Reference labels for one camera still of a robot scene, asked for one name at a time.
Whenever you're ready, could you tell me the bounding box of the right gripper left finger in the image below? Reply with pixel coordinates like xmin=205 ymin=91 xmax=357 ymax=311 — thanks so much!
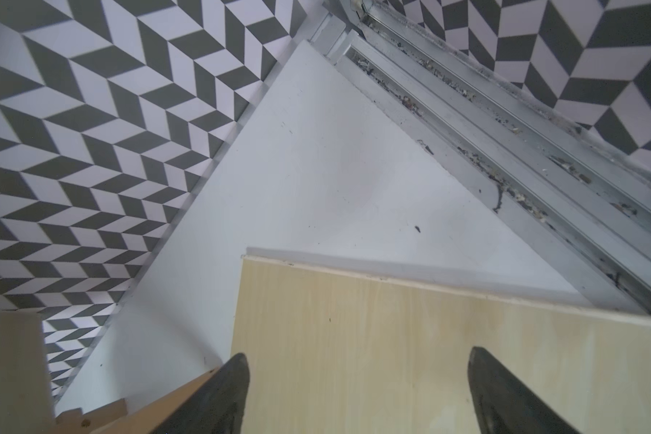
xmin=152 ymin=353 xmax=250 ymax=434

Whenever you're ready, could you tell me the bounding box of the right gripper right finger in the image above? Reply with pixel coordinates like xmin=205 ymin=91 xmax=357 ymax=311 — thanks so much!
xmin=468 ymin=346 xmax=577 ymax=434

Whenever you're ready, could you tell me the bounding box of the wooden easel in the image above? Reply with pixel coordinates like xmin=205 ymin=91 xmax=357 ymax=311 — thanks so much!
xmin=50 ymin=368 xmax=218 ymax=433

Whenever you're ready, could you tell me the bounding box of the plywood board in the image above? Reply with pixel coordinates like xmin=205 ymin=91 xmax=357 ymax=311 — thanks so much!
xmin=0 ymin=311 xmax=55 ymax=433
xmin=231 ymin=257 xmax=651 ymax=433

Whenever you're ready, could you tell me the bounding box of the aluminium front rail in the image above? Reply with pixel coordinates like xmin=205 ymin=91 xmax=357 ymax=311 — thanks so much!
xmin=310 ymin=1 xmax=651 ymax=315

